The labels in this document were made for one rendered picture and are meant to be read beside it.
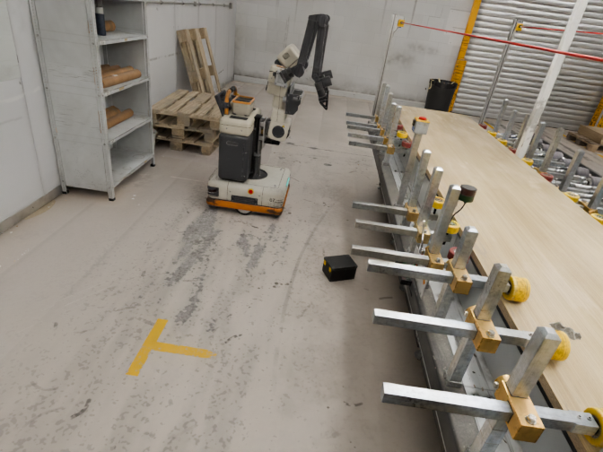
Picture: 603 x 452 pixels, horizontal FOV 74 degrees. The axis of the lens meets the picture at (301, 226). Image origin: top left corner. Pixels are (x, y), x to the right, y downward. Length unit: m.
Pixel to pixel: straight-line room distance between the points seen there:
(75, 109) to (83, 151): 0.33
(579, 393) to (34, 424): 1.97
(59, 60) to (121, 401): 2.46
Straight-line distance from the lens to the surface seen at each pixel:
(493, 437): 1.17
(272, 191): 3.39
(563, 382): 1.30
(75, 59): 3.52
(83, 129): 3.64
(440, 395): 0.99
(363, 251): 1.59
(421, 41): 9.51
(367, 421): 2.12
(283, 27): 9.41
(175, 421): 2.03
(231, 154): 3.37
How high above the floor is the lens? 1.66
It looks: 29 degrees down
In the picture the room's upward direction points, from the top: 8 degrees clockwise
